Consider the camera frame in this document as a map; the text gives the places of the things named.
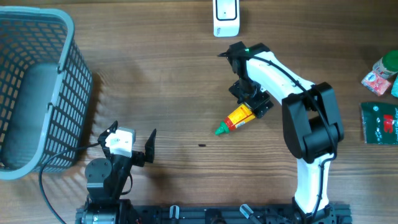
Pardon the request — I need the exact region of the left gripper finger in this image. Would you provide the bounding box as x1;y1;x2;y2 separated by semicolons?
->
98;121;118;156
145;129;157;163

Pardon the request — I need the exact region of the red sauce bottle green cap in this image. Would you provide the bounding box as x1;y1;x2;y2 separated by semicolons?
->
215;103;256;135

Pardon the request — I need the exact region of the green 3M gloves package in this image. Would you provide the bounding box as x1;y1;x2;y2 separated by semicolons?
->
360;102;397;145

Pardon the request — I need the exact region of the green lid jar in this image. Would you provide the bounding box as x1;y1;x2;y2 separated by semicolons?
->
373;50;397;80

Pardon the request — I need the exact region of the teal wet wipes pack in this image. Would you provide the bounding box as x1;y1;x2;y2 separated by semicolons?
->
391;76;398;98

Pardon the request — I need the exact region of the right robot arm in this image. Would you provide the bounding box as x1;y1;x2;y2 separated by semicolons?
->
219;42;344;223

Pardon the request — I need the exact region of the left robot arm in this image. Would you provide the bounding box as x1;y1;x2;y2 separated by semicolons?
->
75;121;157;224

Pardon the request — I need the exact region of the white barcode scanner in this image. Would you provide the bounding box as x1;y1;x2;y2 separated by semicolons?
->
213;0;240;37

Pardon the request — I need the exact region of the grey plastic shopping basket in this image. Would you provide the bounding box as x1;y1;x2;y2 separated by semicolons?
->
1;6;93;180

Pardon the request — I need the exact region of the left black camera cable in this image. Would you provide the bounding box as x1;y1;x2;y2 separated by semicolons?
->
38;141;102;224

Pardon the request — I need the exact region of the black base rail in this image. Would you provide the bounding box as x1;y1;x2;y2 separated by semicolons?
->
75;200;353;224

